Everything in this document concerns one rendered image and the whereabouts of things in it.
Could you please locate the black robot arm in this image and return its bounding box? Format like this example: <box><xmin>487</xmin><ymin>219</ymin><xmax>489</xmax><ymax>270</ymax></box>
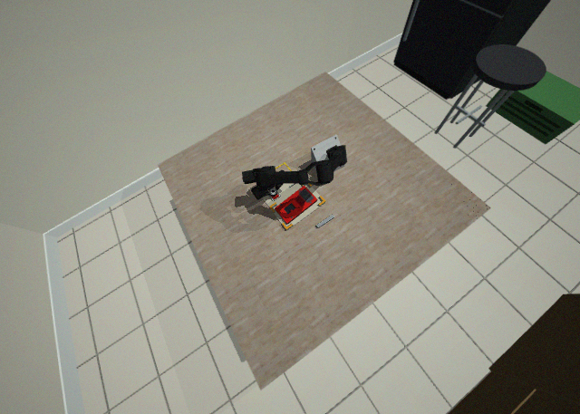
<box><xmin>242</xmin><ymin>145</ymin><xmax>347</xmax><ymax>188</ymax></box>

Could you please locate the grey flat bar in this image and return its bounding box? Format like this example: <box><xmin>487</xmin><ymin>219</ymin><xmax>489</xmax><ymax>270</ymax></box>
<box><xmin>316</xmin><ymin>215</ymin><xmax>334</xmax><ymax>228</ymax></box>

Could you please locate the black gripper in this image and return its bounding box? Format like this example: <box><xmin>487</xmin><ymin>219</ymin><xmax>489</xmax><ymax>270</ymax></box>
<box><xmin>251</xmin><ymin>183</ymin><xmax>283</xmax><ymax>199</ymax></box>

